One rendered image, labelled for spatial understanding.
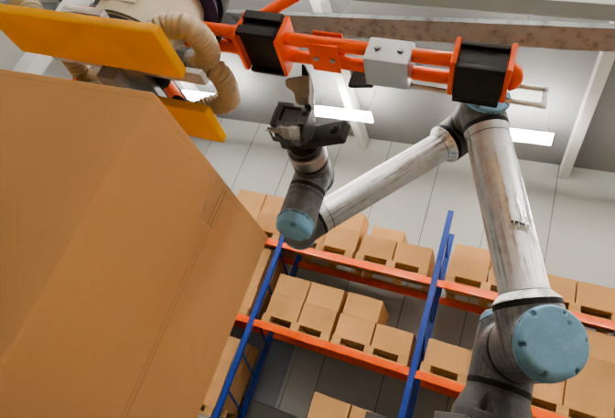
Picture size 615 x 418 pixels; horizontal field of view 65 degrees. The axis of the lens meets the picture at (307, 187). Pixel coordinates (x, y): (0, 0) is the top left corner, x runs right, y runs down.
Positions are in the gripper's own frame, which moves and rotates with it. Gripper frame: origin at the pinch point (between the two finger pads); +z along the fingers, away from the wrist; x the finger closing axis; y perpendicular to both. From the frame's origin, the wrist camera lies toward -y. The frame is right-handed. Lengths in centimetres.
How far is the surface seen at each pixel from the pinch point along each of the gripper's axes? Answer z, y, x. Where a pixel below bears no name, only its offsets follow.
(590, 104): -585, -177, 463
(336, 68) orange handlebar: 11.9, -11.0, -2.0
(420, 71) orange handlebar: 12.5, -24.5, -1.1
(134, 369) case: 19, -4, -54
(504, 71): 17.1, -36.4, -3.1
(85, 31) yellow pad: 26.8, 23.1, -12.9
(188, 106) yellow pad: 9.4, 13.6, -12.3
